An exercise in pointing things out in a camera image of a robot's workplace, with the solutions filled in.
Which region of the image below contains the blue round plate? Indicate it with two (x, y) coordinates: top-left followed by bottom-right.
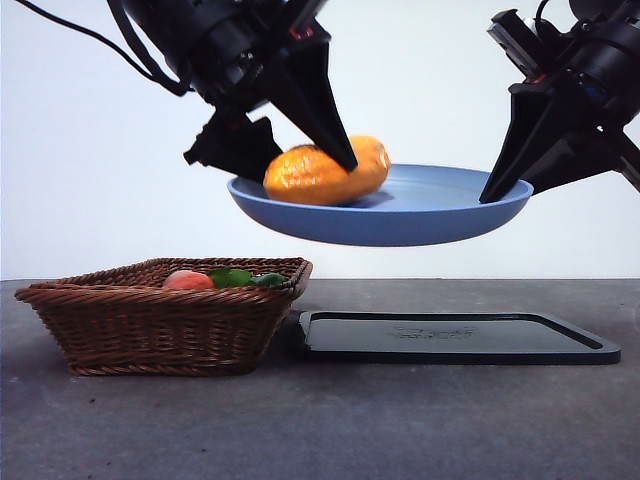
(227, 163), (535, 247)

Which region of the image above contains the brown wicker basket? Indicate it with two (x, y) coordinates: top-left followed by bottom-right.
(14, 257), (314, 377)

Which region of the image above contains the green leaf vegetable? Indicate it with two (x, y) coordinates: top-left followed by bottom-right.
(207, 267), (254, 289)

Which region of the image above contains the glossy green pepper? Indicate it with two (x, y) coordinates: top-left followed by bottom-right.
(249, 272), (290, 287)

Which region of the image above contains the dark teal cutting board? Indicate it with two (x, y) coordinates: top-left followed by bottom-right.
(294, 310), (623, 365)

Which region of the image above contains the black cable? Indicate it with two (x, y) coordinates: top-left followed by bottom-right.
(14, 0), (194, 97)

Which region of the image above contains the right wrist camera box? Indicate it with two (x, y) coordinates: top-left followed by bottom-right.
(487, 8), (544, 81)

